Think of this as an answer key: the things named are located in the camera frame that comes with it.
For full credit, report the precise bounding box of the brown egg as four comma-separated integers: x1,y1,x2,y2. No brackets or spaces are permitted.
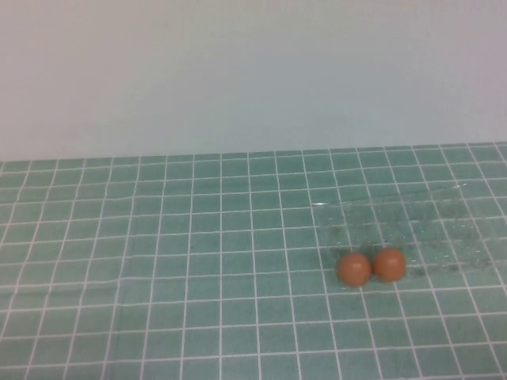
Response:
337,252,372,287
372,247,407,283

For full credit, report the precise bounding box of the transparent plastic egg tray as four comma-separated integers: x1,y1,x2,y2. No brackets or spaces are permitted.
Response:
312,184,498,292

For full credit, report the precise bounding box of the green white grid tablecloth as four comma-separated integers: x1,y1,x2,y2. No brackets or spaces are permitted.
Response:
0,142,507,380

